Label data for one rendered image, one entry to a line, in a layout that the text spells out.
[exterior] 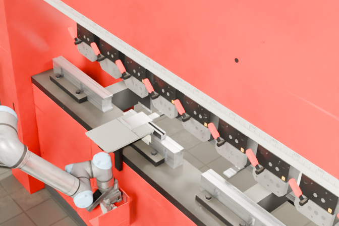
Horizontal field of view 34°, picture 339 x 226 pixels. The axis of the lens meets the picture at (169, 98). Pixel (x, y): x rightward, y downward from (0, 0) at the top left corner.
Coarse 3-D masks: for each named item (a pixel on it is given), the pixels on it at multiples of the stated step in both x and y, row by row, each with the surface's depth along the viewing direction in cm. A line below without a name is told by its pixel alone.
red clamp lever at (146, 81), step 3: (144, 81) 237; (147, 81) 238; (147, 84) 237; (150, 84) 238; (147, 87) 237; (150, 87) 237; (150, 90) 237; (153, 90) 238; (153, 93) 237; (153, 96) 236; (156, 96) 237; (153, 99) 237
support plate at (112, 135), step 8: (112, 120) 263; (120, 120) 263; (96, 128) 257; (104, 128) 257; (112, 128) 258; (120, 128) 258; (136, 128) 258; (144, 128) 259; (88, 136) 253; (96, 136) 252; (104, 136) 252; (112, 136) 253; (120, 136) 253; (128, 136) 253; (136, 136) 253; (104, 144) 248; (112, 144) 248; (120, 144) 248
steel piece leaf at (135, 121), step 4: (132, 116) 266; (136, 116) 266; (140, 116) 266; (124, 120) 263; (128, 120) 263; (132, 120) 263; (136, 120) 263; (140, 120) 263; (144, 120) 263; (124, 124) 260; (128, 124) 257; (132, 124) 260; (136, 124) 260; (140, 124) 261; (132, 128) 258
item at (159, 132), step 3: (150, 123) 263; (153, 123) 262; (153, 126) 262; (156, 126) 260; (153, 129) 258; (156, 129) 260; (159, 129) 258; (153, 132) 259; (156, 132) 257; (159, 132) 257; (162, 132) 257; (165, 132) 257; (156, 135) 258; (159, 135) 256; (162, 135) 256; (165, 135) 257; (159, 138) 257; (162, 138) 257
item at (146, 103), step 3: (138, 96) 259; (138, 99) 260; (141, 99) 258; (144, 99) 256; (147, 99) 254; (150, 99) 252; (138, 102) 263; (141, 102) 259; (144, 102) 257; (147, 102) 255; (150, 102) 253; (141, 105) 262; (144, 105) 258; (147, 105) 256; (150, 105) 254; (153, 105) 256; (147, 108) 259; (150, 108) 255; (150, 111) 258
